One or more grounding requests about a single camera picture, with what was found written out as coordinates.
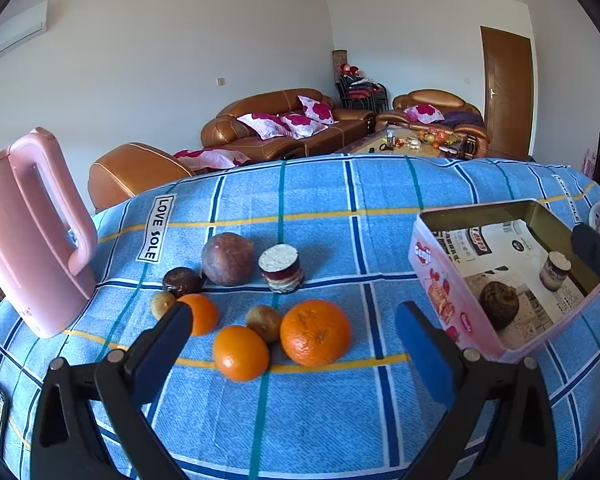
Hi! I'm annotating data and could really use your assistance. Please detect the large orange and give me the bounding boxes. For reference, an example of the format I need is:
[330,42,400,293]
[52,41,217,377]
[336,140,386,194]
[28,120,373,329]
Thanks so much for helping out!
[279,299,352,367]

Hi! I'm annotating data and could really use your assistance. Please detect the pink tin box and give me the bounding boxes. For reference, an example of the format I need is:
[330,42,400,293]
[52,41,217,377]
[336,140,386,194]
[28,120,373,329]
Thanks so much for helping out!
[408,200,600,363]

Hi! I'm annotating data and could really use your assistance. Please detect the small brown kiwi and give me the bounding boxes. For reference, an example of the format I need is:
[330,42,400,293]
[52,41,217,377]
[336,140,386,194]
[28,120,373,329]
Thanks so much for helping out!
[150,290,176,321]

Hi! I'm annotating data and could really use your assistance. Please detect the stacked dark chairs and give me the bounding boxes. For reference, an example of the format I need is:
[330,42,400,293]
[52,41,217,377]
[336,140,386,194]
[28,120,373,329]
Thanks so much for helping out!
[336,75,389,114]

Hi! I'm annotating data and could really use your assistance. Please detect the brown leather ottoman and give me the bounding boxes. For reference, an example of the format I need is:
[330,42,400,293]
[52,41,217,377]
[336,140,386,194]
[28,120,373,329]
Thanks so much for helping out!
[87,142,194,212]

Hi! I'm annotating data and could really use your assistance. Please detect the large purple passion fruit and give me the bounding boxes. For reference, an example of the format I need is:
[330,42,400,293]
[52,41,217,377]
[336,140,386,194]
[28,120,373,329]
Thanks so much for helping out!
[201,232,254,287]

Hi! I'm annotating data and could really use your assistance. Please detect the small dark passion fruit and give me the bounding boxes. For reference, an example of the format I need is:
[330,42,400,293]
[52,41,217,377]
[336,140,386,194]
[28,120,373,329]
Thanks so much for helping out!
[162,266,202,298]

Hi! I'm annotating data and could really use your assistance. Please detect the sugarcane piece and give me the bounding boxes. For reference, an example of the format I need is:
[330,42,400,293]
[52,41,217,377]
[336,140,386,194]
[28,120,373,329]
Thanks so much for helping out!
[539,250,571,292]
[258,244,303,295]

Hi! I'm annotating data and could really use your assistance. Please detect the white wall air conditioner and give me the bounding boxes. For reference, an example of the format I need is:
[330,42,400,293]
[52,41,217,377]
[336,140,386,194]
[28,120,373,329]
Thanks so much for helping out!
[0,1,48,58]

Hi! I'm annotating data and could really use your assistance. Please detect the brown wooden door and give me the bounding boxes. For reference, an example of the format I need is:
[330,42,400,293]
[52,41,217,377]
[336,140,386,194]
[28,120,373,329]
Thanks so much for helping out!
[480,26,534,160]

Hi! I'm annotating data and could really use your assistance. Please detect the wrinkled dark brown fruit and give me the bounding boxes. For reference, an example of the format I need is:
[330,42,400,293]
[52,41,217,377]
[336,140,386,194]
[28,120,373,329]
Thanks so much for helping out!
[479,282,519,330]

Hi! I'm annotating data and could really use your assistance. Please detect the pink electric kettle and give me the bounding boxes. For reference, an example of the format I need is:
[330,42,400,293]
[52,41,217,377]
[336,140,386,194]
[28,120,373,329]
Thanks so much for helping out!
[0,128,97,338]

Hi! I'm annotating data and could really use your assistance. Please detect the floral pillow middle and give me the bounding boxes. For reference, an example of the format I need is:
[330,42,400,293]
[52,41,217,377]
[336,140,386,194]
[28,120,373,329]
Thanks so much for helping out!
[280,113,328,140]

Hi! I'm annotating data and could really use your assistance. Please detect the floral pillow on armchair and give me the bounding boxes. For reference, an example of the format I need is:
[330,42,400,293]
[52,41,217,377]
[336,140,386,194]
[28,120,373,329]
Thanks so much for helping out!
[404,103,444,125]

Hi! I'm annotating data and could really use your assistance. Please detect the floral pillow left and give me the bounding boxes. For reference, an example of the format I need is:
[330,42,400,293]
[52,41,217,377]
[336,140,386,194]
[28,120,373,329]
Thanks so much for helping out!
[237,113,286,140]

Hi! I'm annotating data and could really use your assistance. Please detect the brown leather armchair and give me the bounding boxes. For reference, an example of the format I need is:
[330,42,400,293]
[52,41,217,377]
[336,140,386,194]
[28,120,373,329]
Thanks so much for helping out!
[375,89,491,157]

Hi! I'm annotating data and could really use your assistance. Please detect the wooden coffee table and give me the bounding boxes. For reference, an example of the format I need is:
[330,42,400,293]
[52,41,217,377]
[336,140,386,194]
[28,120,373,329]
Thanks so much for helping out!
[339,127,460,159]

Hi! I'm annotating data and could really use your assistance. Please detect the brown leather three-seat sofa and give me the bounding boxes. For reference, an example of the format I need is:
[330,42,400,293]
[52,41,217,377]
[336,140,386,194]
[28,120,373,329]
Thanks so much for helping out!
[200,88,376,162]

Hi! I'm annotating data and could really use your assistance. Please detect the floral pillow right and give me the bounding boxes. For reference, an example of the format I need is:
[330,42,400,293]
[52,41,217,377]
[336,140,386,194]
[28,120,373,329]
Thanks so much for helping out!
[298,96,336,126]

